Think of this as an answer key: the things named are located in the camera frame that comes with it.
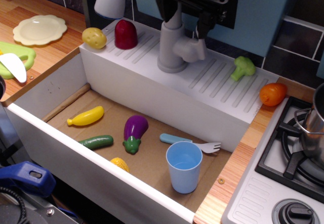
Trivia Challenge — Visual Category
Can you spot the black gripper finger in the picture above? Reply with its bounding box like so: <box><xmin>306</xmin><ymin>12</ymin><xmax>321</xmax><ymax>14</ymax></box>
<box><xmin>196</xmin><ymin>8</ymin><xmax>223</xmax><ymax>39</ymax></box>
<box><xmin>156</xmin><ymin>0</ymin><xmax>178</xmax><ymax>21</ymax></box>

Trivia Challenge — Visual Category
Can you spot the grey toy faucet with lever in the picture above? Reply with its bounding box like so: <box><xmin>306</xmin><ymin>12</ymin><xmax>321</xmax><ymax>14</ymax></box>
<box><xmin>157</xmin><ymin>3</ymin><xmax>207</xmax><ymax>73</ymax></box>

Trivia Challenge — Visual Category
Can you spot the dark red toy vegetable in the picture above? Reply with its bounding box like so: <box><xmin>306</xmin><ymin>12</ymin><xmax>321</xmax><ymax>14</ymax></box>
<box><xmin>114</xmin><ymin>20</ymin><xmax>138</xmax><ymax>50</ymax></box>

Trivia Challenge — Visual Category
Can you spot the green toy broccoli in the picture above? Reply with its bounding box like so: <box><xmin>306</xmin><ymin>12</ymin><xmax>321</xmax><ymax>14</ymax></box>
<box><xmin>230</xmin><ymin>56</ymin><xmax>256</xmax><ymax>81</ymax></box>

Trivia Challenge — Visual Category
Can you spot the yellow toy potato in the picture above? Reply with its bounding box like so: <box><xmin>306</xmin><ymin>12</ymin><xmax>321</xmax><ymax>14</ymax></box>
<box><xmin>82</xmin><ymin>27</ymin><xmax>107</xmax><ymax>49</ymax></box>

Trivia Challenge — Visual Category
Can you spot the orange toy fruit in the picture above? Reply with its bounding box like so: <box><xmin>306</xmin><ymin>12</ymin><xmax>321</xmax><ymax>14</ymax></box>
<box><xmin>259</xmin><ymin>83</ymin><xmax>288</xmax><ymax>106</ymax></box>

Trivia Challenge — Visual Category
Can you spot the purple toy eggplant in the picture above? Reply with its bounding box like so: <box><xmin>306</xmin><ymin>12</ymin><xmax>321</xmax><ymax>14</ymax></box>
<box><xmin>123</xmin><ymin>115</ymin><xmax>149</xmax><ymax>154</ymax></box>

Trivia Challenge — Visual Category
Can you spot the cream scalloped plate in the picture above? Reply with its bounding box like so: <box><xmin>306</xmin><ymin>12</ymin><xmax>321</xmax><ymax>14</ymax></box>
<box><xmin>13</xmin><ymin>15</ymin><xmax>67</xmax><ymax>46</ymax></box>

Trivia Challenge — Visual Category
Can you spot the yellow toy banana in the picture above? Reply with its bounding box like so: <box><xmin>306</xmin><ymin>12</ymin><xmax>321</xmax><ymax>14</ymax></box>
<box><xmin>66</xmin><ymin>106</ymin><xmax>104</xmax><ymax>126</ymax></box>

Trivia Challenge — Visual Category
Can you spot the light blue plastic cup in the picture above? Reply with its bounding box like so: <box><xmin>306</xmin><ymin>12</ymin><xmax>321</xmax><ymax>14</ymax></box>
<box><xmin>166</xmin><ymin>143</ymin><xmax>203</xmax><ymax>194</ymax></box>

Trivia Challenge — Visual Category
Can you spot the white toy sink basin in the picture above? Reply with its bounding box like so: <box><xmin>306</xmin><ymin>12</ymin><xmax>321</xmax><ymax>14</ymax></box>
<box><xmin>6</xmin><ymin>23</ymin><xmax>278</xmax><ymax>223</ymax></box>

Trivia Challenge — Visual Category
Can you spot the steel pot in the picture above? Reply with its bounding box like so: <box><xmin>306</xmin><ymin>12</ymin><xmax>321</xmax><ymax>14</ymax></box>
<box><xmin>294</xmin><ymin>84</ymin><xmax>323</xmax><ymax>168</ymax></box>

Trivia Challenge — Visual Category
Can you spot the green cutting board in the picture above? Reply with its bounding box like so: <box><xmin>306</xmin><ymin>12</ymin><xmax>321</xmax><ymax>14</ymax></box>
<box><xmin>1</xmin><ymin>41</ymin><xmax>36</xmax><ymax>83</ymax></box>

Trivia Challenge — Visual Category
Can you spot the green toy cucumber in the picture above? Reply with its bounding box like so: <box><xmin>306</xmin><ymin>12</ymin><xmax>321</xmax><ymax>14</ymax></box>
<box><xmin>79</xmin><ymin>135</ymin><xmax>114</xmax><ymax>150</ymax></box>

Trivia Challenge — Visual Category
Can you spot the black stove grate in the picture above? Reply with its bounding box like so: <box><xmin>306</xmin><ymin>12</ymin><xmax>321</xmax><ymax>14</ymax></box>
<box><xmin>255</xmin><ymin>97</ymin><xmax>323</xmax><ymax>203</ymax></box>

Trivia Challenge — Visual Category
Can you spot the yellow toy corn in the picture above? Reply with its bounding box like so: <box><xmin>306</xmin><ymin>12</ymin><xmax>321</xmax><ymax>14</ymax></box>
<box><xmin>110</xmin><ymin>157</ymin><xmax>130</xmax><ymax>173</ymax></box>

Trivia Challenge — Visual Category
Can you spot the white toy knife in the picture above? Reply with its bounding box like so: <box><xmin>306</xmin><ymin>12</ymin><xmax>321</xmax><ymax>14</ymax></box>
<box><xmin>1</xmin><ymin>53</ymin><xmax>27</xmax><ymax>83</ymax></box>

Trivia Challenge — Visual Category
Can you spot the grey toy stove top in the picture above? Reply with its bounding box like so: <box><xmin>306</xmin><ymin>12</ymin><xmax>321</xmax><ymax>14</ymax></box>
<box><xmin>221</xmin><ymin>99</ymin><xmax>323</xmax><ymax>223</ymax></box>

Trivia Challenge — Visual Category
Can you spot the black stove knob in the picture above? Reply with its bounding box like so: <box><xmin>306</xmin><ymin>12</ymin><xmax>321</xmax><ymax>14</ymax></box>
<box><xmin>272</xmin><ymin>199</ymin><xmax>320</xmax><ymax>224</ymax></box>

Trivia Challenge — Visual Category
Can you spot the blue clamp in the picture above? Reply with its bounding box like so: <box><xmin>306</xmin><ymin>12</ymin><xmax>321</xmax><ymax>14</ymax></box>
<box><xmin>1</xmin><ymin>161</ymin><xmax>56</xmax><ymax>197</ymax></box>

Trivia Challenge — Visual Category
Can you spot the light blue wall box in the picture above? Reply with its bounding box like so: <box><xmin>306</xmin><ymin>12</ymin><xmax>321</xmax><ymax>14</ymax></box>
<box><xmin>182</xmin><ymin>0</ymin><xmax>292</xmax><ymax>57</ymax></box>

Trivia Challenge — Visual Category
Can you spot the blue handled white fork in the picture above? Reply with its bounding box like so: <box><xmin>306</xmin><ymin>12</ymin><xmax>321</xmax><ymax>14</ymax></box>
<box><xmin>159</xmin><ymin>133</ymin><xmax>222</xmax><ymax>154</ymax></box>

